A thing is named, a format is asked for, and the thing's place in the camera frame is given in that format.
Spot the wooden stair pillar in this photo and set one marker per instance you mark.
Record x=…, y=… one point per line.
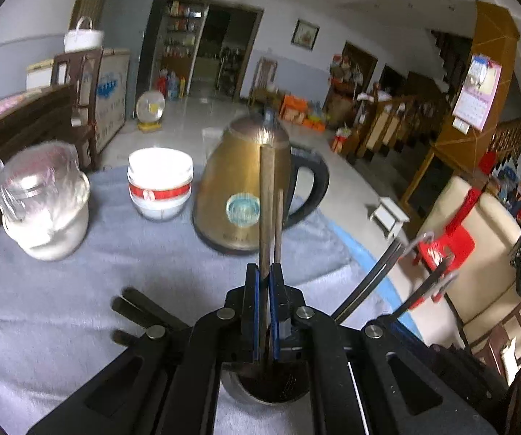
x=492, y=31

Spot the white bowl with small print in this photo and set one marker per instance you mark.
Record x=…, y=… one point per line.
x=160, y=210

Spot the framed wall picture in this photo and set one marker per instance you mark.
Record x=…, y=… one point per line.
x=305, y=34

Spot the brown wooden chair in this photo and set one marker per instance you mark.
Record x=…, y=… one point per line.
x=505, y=344

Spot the white bowl with red band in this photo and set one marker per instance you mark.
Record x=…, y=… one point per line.
x=160, y=192

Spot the beige armchair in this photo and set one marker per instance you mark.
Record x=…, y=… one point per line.
x=492, y=244

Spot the wooden shelf cabinet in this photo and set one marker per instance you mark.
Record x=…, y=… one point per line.
x=181, y=40

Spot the pink checked cloth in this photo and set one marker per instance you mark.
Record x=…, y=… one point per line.
x=11, y=108

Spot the dark wooden chair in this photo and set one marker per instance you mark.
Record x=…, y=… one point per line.
x=89, y=81

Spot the blue table cover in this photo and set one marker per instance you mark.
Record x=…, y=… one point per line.
x=351, y=249

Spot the wall calendar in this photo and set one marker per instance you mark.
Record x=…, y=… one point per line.
x=476, y=93

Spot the brown wooden chopstick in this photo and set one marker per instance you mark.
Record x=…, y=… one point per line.
x=267, y=199

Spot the dark carved wooden sideboard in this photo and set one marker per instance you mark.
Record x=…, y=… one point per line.
x=24, y=131

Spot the grey tablecloth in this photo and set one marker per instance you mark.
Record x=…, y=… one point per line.
x=83, y=281

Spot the grey refrigerator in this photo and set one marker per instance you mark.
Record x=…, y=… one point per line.
x=124, y=22

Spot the red plastic chair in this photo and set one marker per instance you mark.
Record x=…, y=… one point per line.
x=451, y=244

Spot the golden electric kettle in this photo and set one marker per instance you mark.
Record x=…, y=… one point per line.
x=233, y=176

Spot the white round fan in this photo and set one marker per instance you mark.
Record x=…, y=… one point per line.
x=150, y=108

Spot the orange cardboard boxes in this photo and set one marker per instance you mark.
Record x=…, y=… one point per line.
x=293, y=108

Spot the wooden stair railing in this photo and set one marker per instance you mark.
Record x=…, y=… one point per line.
x=396, y=118

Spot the grey metal utensil holder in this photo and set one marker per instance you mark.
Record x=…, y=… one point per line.
x=283, y=392

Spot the white step stool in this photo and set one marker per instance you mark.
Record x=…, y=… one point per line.
x=389, y=215

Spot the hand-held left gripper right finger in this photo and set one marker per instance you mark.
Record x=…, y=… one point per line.
x=275, y=317

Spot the light wooden chair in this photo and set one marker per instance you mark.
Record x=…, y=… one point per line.
x=264, y=81

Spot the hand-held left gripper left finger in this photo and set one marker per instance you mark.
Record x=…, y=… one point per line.
x=255, y=312

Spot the white chest freezer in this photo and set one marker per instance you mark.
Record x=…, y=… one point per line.
x=111, y=95

